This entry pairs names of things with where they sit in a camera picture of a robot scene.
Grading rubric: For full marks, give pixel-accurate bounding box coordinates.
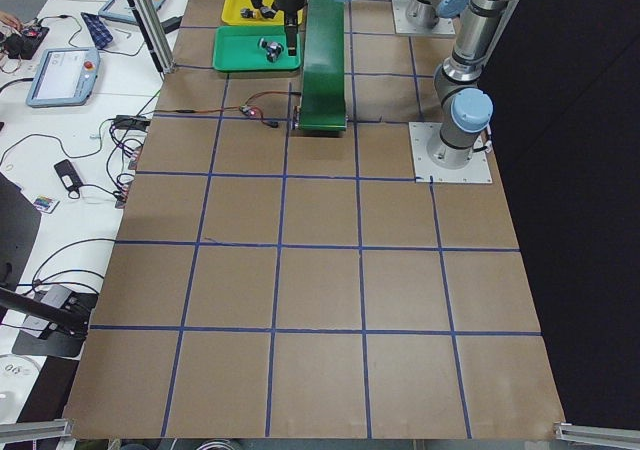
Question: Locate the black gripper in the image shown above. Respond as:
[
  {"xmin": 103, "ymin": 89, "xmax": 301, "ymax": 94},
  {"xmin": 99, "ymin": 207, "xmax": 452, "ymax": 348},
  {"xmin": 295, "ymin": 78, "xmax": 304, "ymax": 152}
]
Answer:
[{"xmin": 274, "ymin": 0, "xmax": 306, "ymax": 56}]

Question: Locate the yellow push button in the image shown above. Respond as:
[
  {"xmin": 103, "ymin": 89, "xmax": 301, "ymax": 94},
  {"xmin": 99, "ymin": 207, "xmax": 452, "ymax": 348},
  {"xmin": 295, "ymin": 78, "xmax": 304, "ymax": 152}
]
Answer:
[
  {"xmin": 240, "ymin": 8, "xmax": 257, "ymax": 20},
  {"xmin": 258, "ymin": 5, "xmax": 277, "ymax": 20}
]

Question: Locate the green plastic tray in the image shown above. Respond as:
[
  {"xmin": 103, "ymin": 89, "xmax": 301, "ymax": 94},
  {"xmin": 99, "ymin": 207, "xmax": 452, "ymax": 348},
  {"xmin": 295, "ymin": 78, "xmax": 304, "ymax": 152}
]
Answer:
[{"xmin": 212, "ymin": 26, "xmax": 301, "ymax": 73}]

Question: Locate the yellow plastic tray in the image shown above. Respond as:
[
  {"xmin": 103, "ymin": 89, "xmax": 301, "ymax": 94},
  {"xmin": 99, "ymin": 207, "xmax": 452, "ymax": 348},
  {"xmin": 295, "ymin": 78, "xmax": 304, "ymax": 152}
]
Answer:
[{"xmin": 221, "ymin": 0, "xmax": 284, "ymax": 26}]

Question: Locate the green conveyor belt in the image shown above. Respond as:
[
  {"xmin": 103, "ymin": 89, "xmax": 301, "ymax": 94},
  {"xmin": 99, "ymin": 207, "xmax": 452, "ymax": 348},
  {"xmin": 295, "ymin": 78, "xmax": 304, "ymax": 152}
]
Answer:
[{"xmin": 296, "ymin": 0, "xmax": 347, "ymax": 132}]

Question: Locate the small controller circuit board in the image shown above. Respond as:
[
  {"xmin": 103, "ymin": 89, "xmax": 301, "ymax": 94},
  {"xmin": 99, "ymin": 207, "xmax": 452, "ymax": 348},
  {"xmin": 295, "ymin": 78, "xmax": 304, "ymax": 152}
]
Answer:
[{"xmin": 239, "ymin": 105, "xmax": 263, "ymax": 119}]

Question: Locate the teach pendant tablet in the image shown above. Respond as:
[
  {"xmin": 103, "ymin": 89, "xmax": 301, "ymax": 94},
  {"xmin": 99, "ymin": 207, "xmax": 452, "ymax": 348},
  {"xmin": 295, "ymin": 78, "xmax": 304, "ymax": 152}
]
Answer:
[{"xmin": 26, "ymin": 47, "xmax": 101, "ymax": 108}]

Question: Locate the red black wire cable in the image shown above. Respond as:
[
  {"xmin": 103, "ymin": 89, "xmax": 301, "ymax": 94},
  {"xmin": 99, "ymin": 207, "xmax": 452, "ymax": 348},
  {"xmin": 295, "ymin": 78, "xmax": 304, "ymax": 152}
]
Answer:
[{"xmin": 172, "ymin": 89, "xmax": 301, "ymax": 129}]

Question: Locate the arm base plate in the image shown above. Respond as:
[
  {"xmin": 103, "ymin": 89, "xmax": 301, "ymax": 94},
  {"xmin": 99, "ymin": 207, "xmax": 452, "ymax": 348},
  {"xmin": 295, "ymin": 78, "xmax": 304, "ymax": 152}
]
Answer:
[
  {"xmin": 391, "ymin": 0, "xmax": 456, "ymax": 39},
  {"xmin": 409, "ymin": 122, "xmax": 492, "ymax": 184}
]

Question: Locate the aluminium frame post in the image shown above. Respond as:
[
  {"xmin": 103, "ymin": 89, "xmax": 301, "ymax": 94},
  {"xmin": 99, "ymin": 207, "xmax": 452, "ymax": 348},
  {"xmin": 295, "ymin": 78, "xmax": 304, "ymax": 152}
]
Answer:
[{"xmin": 127, "ymin": 0, "xmax": 175, "ymax": 75}]

